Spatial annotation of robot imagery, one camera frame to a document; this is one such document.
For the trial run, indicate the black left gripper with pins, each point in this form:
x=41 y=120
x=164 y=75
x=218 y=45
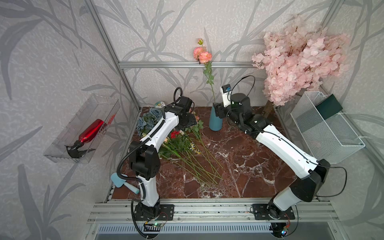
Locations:
x=192 y=121

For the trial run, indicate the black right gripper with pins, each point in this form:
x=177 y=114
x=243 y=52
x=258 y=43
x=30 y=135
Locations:
x=220 y=109

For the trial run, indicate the pink rose spray stem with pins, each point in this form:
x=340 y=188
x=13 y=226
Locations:
x=204 y=57

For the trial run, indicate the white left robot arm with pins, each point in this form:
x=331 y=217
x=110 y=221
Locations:
x=145 y=161

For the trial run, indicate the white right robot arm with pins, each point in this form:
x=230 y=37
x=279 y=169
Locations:
x=310 y=172

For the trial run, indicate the teal ceramic vase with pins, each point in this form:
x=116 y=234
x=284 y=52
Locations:
x=215 y=123

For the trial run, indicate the small yellow lidded jar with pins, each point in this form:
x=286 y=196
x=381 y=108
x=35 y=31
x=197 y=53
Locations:
x=160 y=105

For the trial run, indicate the red carnation stem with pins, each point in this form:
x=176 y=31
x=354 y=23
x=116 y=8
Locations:
x=189 y=148

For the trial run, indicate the blue-grey rose bunch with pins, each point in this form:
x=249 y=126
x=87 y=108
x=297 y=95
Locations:
x=148 y=121

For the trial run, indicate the pink cherry blossom tree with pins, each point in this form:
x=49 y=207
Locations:
x=298 y=58

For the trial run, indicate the red spray bottle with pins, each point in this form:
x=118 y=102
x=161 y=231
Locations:
x=85 y=137

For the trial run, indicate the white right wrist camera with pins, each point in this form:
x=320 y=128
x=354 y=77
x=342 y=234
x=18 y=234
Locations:
x=226 y=91

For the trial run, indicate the white wire mesh basket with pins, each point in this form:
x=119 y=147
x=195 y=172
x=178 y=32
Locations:
x=333 y=139

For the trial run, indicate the teal handled scraper tool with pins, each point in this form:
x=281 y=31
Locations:
x=118 y=182

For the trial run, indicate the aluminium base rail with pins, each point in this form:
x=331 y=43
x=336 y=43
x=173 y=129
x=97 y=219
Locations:
x=227 y=210

